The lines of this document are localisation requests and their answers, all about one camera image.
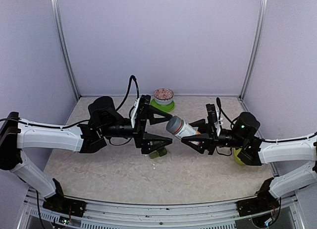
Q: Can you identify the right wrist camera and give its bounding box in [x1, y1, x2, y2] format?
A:
[206, 104, 223, 130]

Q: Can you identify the left aluminium frame post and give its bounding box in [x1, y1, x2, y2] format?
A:
[51, 0, 81, 101]

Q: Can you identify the front aluminium rail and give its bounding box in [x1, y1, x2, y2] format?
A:
[16, 189, 307, 229]

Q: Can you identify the amber bottle grey cap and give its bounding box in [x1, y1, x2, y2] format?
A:
[165, 115, 200, 140]

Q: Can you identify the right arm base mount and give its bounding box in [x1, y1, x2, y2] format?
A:
[236, 190, 280, 217]

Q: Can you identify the lime green bowl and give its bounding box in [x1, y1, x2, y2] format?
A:
[233, 148, 246, 166]

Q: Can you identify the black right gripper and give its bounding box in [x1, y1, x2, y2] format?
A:
[181, 118, 246, 155]

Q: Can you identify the aluminium frame post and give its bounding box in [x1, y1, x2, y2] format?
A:
[51, 0, 81, 101]
[239, 0, 268, 102]

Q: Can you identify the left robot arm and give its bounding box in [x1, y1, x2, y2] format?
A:
[0, 95, 172, 212]

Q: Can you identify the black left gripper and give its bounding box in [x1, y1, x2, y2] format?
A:
[100, 105, 173, 155]

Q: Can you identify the green pill organizer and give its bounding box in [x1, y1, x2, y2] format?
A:
[149, 147, 168, 159]

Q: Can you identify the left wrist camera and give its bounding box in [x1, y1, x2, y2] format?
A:
[130, 95, 151, 128]

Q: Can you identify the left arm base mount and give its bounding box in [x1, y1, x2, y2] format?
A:
[43, 195, 86, 217]

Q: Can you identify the red patterned white bowl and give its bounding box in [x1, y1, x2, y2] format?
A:
[154, 88, 174, 106]

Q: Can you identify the right aluminium frame post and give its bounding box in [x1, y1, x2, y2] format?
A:
[239, 0, 268, 102]

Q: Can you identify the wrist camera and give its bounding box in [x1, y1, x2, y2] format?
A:
[206, 104, 223, 130]
[130, 95, 151, 128]

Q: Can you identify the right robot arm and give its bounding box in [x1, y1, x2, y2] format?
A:
[181, 98, 317, 211]

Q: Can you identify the green plate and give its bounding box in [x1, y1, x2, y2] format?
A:
[150, 99, 175, 113]

